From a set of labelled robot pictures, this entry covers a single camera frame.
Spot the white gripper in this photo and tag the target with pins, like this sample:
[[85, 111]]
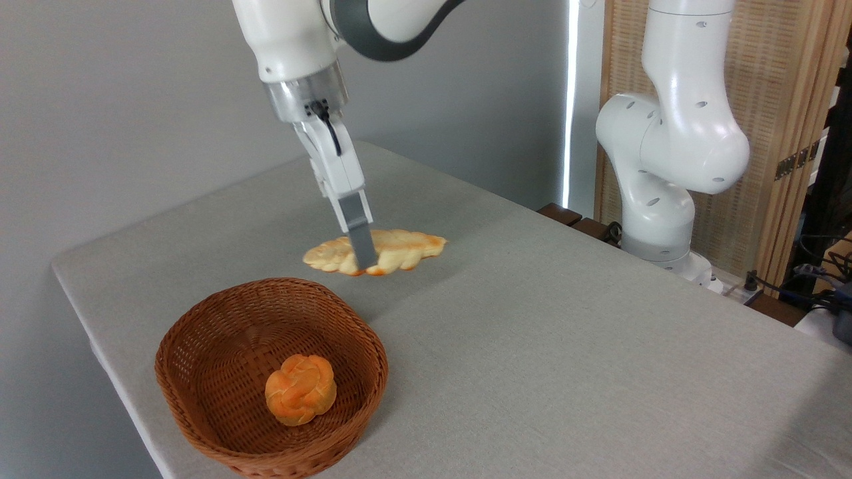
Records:
[[336, 166]]

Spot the long braided bread loaf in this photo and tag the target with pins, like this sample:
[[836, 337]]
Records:
[[406, 246]]

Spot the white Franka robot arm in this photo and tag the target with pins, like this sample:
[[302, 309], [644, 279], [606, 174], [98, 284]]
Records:
[[679, 133]]

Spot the round knotted bread roll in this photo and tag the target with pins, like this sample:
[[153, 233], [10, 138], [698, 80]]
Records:
[[301, 389]]

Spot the brown wicker basket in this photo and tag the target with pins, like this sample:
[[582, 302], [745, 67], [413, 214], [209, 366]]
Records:
[[219, 346]]

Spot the silver cylindrical wrist flange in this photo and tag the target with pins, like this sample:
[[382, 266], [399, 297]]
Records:
[[299, 93]]

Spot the grey fabric tablecloth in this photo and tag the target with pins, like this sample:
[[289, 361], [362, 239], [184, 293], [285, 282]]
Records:
[[566, 366]]

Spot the bamboo folding screen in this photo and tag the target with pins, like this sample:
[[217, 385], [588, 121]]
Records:
[[772, 80]]

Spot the brass screen hinge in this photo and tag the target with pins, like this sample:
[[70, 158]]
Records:
[[795, 161]]

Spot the white box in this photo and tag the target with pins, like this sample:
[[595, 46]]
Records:
[[815, 327]]

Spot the dark grey device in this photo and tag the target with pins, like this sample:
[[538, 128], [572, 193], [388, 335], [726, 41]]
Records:
[[843, 316]]

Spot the black vertical stand post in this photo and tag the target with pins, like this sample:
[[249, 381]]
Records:
[[829, 199]]

